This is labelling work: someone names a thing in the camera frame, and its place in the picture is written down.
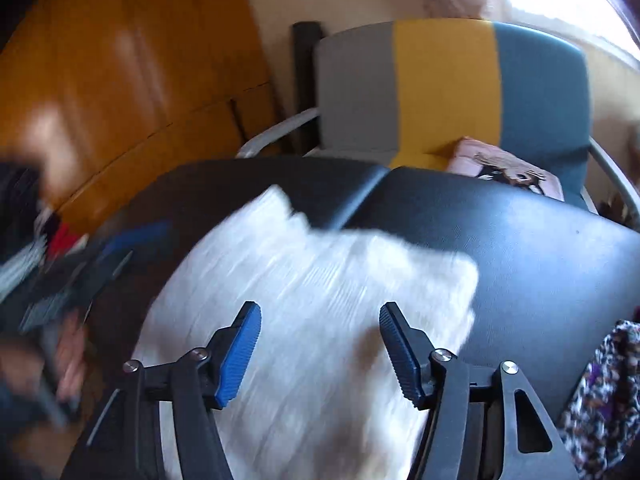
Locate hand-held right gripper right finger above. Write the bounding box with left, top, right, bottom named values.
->
left=378, top=302, right=582, bottom=480

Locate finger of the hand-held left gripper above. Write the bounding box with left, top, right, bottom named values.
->
left=87, top=219, right=173, bottom=286

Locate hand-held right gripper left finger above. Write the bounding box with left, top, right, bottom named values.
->
left=60, top=301, right=263, bottom=480

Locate white knit sweater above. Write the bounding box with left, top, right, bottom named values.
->
left=132, top=185, right=482, bottom=480

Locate pile of dark clothes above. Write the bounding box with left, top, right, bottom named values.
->
left=0, top=160, right=90, bottom=306

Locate person's left hand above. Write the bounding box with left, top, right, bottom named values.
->
left=50, top=310, right=92, bottom=408

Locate wooden wardrobe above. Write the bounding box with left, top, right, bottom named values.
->
left=0, top=0, right=297, bottom=243

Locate pink printed cloth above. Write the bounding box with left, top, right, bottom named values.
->
left=444, top=136, right=567, bottom=202

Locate patterned dark floral cloth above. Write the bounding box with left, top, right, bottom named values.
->
left=557, top=319, right=640, bottom=480

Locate grey yellow teal striped chair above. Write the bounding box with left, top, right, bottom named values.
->
left=235, top=19, right=640, bottom=233

